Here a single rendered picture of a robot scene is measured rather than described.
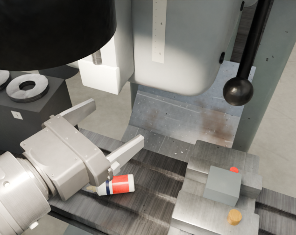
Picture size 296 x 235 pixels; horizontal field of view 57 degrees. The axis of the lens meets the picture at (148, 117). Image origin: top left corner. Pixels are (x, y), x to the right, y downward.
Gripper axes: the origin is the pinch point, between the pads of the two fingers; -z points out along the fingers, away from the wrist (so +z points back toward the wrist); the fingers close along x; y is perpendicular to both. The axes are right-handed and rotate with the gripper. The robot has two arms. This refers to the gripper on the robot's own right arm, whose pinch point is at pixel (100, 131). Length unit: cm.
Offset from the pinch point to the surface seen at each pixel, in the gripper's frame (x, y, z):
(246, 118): -4, 33, -51
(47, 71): 174, 111, -66
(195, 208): -12.8, 18.6, -9.0
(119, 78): -6.5, -13.4, 0.9
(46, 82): 27.8, 9.6, -5.7
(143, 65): -6.1, -12.8, -2.6
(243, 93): -15.2, -11.7, -7.1
